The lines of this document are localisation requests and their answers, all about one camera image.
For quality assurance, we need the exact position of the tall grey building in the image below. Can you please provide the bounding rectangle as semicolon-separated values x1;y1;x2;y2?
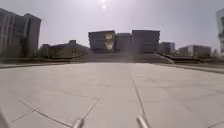
0;7;42;59

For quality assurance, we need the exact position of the wide stone stairway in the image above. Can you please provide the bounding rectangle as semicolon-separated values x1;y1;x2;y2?
73;51;175;65

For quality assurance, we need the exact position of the pale tall building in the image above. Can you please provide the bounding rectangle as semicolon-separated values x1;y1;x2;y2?
215;8;224;60

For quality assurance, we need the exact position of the low dark building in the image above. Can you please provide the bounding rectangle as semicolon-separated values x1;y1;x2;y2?
37;39;90;59

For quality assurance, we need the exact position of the dark blocky building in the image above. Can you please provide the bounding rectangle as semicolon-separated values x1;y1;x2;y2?
87;29;161;54

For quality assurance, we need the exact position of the low grey building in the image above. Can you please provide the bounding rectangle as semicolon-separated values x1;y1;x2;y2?
178;44;212;58

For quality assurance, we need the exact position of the pale stone slab plaza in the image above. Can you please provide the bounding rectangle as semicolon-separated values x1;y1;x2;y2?
0;61;224;128

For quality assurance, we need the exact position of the robot's own part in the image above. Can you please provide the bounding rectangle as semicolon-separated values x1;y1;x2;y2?
72;118;85;128
136;115;151;128

